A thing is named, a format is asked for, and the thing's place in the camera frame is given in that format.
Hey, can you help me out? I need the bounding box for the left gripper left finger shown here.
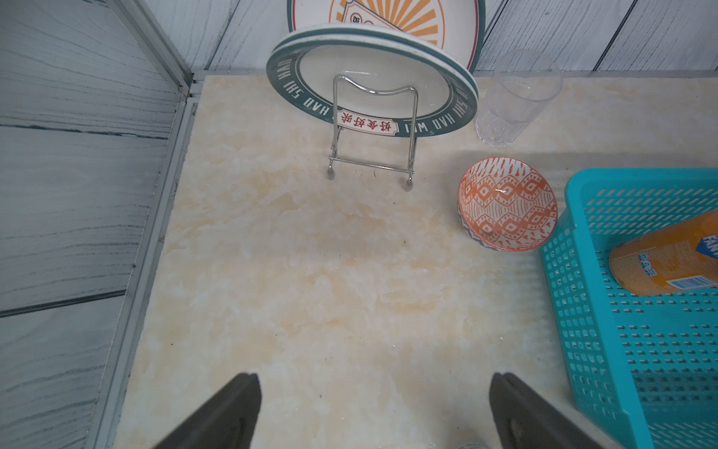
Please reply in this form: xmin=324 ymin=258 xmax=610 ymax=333
xmin=155 ymin=373 xmax=262 ymax=449

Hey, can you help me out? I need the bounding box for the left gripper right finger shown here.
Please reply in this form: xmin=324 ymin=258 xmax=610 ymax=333
xmin=489 ymin=372 xmax=600 ymax=449

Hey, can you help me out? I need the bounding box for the teal plastic basket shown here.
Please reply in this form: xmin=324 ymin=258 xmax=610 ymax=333
xmin=540 ymin=168 xmax=717 ymax=448

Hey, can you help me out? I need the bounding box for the orange Fanta can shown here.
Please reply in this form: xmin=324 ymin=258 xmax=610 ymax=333
xmin=456 ymin=442 xmax=489 ymax=449

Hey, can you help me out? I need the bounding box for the orange patterned bowl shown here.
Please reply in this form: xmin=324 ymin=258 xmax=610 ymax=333
xmin=457 ymin=156 xmax=558 ymax=253

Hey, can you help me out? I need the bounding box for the orange can back row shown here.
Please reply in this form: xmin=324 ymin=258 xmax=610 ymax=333
xmin=609 ymin=211 xmax=717 ymax=297

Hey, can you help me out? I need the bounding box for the clear glass cup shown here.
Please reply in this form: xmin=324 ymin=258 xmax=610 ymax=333
xmin=475 ymin=49 xmax=563 ymax=148

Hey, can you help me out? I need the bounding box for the green rimmed plate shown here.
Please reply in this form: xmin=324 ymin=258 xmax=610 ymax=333
xmin=266 ymin=24 xmax=479 ymax=138

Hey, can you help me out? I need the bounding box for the upright sunburst plate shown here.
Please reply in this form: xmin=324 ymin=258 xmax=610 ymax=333
xmin=287 ymin=0 xmax=486 ymax=71

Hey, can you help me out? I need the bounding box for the metal wire plate stand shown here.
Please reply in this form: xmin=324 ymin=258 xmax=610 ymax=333
xmin=325 ymin=74 xmax=419 ymax=192

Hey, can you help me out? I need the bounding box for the left aluminium frame post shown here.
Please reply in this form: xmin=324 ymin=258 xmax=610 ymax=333
xmin=106 ymin=0 xmax=194 ymax=98

